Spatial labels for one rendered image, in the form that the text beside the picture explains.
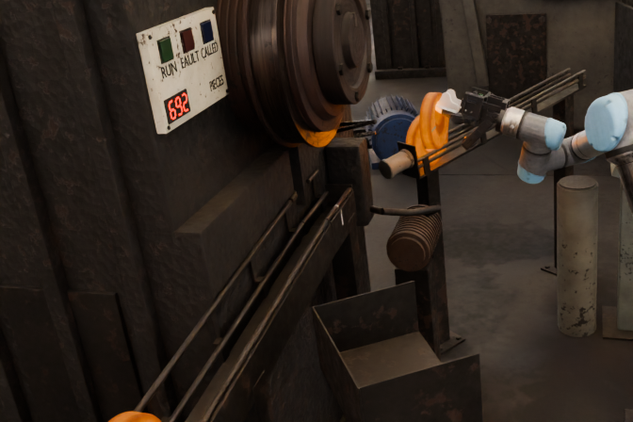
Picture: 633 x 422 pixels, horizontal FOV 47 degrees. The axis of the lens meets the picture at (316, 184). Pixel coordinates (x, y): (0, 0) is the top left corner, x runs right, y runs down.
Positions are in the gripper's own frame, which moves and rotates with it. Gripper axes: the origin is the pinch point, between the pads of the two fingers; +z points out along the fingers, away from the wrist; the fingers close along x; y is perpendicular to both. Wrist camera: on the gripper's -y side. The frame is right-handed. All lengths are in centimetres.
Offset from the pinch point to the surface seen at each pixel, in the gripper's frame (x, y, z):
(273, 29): 64, 29, 15
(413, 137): -4.1, -12.5, 4.9
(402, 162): 1.0, -19.0, 5.0
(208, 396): 102, -27, -2
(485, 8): -227, -20, 51
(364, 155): 18.5, -12.5, 10.2
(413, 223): 10.3, -31.5, -4.7
